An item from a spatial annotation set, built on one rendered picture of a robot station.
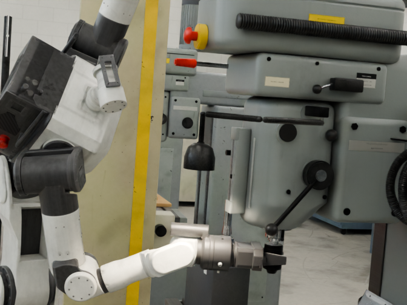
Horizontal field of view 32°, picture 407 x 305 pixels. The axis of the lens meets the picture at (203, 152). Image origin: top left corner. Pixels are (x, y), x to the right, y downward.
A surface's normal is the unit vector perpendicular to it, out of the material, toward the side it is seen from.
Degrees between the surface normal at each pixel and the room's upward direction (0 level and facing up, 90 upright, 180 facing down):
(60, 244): 102
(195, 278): 90
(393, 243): 90
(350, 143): 90
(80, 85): 57
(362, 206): 90
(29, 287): 80
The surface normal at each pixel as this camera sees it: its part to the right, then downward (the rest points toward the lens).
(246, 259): 0.02, 0.09
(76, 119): 0.55, -0.44
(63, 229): 0.10, 0.29
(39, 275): 0.61, -0.06
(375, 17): 0.28, 0.10
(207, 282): -0.93, -0.04
